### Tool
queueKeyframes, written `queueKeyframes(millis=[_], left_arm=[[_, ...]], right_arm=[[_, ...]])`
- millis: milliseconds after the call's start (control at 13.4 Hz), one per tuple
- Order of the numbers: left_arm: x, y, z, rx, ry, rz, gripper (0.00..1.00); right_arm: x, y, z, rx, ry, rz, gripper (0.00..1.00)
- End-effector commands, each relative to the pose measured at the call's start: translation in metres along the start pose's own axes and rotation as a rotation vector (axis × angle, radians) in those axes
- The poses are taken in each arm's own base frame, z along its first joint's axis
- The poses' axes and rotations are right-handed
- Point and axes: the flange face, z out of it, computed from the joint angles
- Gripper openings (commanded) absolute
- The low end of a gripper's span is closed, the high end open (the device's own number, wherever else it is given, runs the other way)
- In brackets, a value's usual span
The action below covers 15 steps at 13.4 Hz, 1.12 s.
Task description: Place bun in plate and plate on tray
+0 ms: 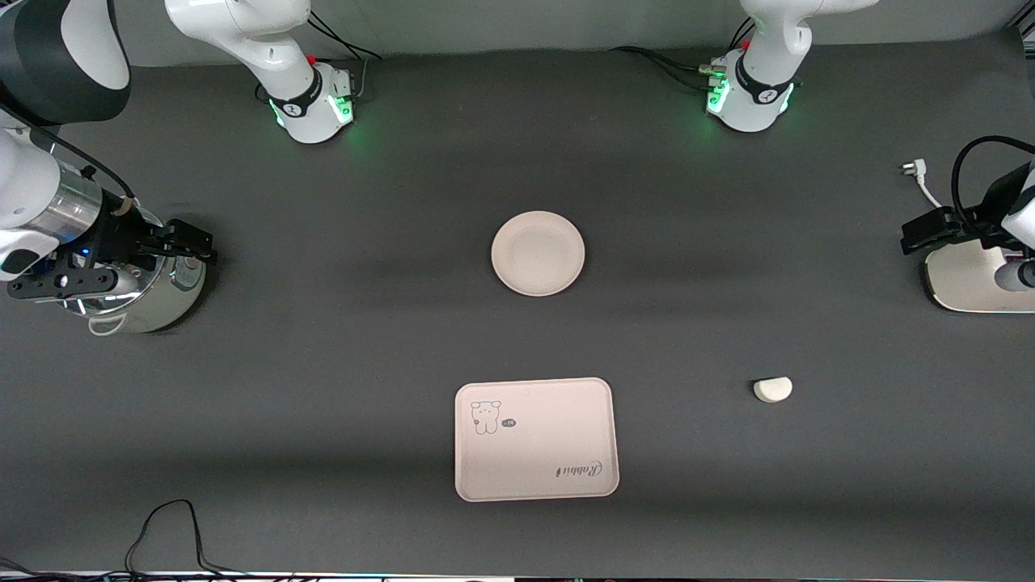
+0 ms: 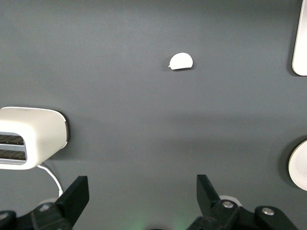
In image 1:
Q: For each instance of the cream tray with rabbit print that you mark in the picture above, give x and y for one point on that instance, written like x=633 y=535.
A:
x=550 y=440

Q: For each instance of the glass pot lid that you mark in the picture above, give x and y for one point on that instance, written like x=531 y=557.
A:
x=113 y=306

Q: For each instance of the pale green electric pot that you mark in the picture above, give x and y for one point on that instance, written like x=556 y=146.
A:
x=174 y=301

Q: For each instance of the round cream plate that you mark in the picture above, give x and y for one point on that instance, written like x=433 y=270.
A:
x=538 y=253

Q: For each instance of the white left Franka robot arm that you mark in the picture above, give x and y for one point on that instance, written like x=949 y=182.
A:
x=760 y=89

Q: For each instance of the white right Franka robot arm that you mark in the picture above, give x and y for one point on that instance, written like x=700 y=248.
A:
x=32 y=186

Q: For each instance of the white steamed bun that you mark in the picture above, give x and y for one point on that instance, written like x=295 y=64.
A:
x=772 y=390

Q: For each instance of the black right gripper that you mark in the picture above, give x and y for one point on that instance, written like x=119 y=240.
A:
x=118 y=239

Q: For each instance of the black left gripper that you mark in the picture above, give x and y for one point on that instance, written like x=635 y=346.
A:
x=996 y=204

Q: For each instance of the dark grey table mat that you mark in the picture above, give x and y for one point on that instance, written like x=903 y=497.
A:
x=323 y=364

